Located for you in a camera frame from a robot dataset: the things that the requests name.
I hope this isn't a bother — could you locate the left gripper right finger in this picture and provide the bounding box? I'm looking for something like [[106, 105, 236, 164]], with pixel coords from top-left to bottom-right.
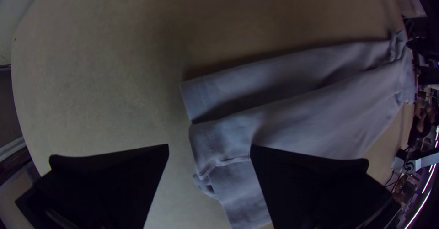
[[249, 144, 401, 229]]

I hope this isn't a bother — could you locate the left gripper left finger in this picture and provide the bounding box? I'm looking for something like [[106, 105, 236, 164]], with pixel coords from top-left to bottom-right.
[[15, 144, 170, 229]]

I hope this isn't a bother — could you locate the grey t-shirt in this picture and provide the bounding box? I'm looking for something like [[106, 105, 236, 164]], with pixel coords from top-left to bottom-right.
[[179, 28, 416, 229]]

